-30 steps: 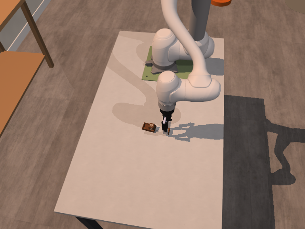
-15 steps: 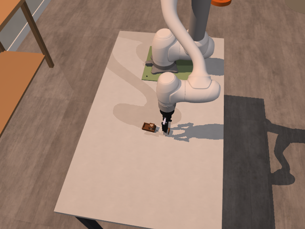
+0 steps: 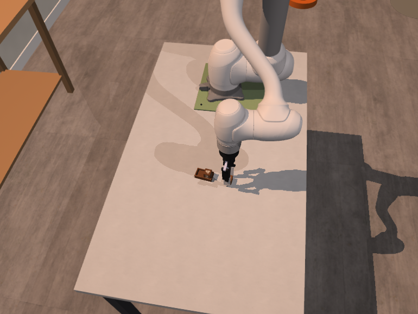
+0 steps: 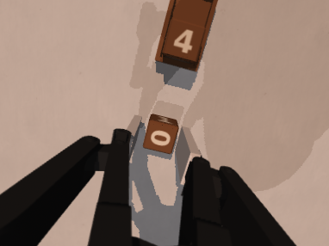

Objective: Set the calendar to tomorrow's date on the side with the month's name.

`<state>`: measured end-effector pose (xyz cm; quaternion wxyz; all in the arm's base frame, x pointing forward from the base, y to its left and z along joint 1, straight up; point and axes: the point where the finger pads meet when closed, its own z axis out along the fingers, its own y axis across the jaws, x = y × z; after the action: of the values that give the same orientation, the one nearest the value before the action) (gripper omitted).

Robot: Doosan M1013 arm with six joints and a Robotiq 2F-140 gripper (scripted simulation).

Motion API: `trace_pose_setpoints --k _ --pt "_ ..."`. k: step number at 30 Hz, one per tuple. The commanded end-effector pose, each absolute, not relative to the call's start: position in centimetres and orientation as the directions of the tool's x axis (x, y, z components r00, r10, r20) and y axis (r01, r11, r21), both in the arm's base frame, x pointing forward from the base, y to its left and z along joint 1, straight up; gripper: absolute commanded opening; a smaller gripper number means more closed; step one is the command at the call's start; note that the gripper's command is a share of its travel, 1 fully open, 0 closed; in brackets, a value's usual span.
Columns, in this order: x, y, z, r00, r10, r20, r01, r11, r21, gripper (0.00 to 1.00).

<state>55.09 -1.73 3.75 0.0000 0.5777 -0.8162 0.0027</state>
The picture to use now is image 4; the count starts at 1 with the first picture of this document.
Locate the brown rectangular tray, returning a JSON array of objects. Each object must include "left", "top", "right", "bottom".
[{"left": 155, "top": 0, "right": 218, "bottom": 71}]

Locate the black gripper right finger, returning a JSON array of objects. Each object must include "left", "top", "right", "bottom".
[{"left": 175, "top": 126, "right": 296, "bottom": 246}]

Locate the brown cube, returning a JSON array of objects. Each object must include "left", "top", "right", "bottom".
[
  {"left": 143, "top": 114, "right": 179, "bottom": 154},
  {"left": 163, "top": 18, "right": 206, "bottom": 64}
]

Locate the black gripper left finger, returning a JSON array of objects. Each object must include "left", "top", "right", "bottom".
[{"left": 0, "top": 115, "right": 142, "bottom": 246}]

